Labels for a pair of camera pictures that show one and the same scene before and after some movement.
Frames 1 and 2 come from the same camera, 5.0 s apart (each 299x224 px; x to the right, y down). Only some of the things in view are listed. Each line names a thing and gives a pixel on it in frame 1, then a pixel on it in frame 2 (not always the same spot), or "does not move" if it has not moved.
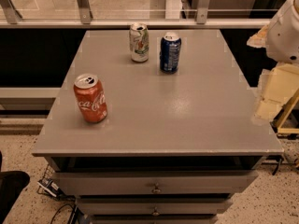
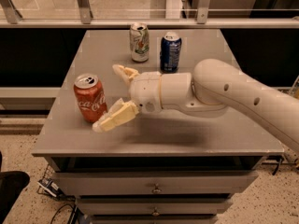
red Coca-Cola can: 91,97 does not move
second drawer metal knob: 155,213 does not move
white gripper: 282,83 -> 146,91
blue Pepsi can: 170,53 does not move
